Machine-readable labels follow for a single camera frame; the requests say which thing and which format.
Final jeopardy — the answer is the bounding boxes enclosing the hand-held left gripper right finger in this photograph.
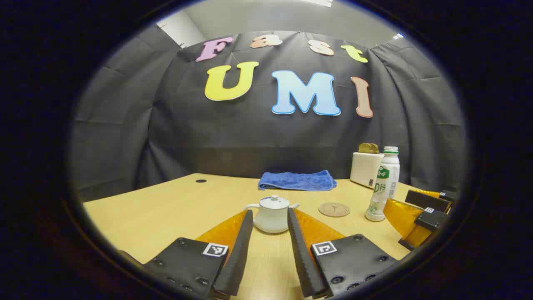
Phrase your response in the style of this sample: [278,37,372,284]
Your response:
[287,207,400,299]

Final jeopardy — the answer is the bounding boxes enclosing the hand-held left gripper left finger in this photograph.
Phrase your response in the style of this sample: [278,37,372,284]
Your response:
[142,209,254,300]

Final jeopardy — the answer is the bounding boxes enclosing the white teacup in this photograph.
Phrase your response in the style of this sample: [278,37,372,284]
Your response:
[244,202,300,234]

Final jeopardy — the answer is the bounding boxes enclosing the white water bottle green label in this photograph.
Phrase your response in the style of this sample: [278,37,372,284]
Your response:
[365,146,401,222]

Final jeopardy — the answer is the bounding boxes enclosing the round cork coaster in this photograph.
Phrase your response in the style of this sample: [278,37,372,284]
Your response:
[319,202,351,218]

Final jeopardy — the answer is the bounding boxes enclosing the blue towel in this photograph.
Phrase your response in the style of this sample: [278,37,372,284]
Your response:
[258,170,338,192]

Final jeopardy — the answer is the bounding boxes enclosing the white toaster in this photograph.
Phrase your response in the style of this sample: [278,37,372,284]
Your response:
[350,152,386,189]

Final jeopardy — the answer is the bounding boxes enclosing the black backdrop cloth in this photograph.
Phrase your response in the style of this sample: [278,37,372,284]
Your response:
[69,25,469,203]

